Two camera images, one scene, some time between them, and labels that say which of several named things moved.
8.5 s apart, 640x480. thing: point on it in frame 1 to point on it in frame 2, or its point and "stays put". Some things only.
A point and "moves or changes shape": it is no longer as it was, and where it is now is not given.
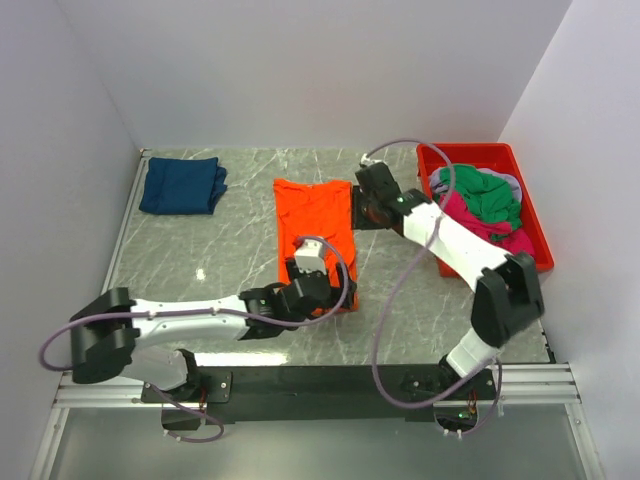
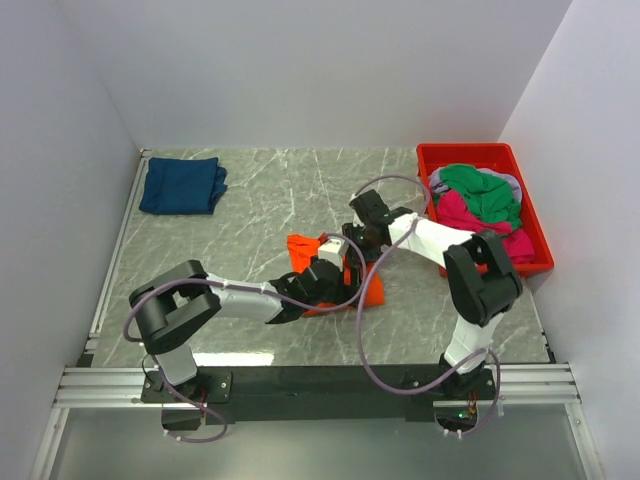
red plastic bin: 489,156 stays put
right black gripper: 359,223 to 352,229
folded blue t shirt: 183,186 stays put
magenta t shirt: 503,234 stays put
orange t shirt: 315,208 moves or changes shape
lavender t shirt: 436,183 stays put
